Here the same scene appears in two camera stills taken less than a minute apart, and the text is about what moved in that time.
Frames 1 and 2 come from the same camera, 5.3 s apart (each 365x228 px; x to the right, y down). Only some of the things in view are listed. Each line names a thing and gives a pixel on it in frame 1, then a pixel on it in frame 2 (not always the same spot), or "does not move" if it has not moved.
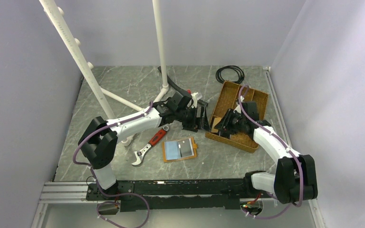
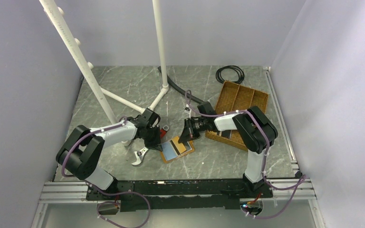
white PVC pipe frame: [54, 13] does not move
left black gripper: [194, 125] → [155, 144]
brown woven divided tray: [227, 99] does not move
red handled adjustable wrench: [158, 138] does not move
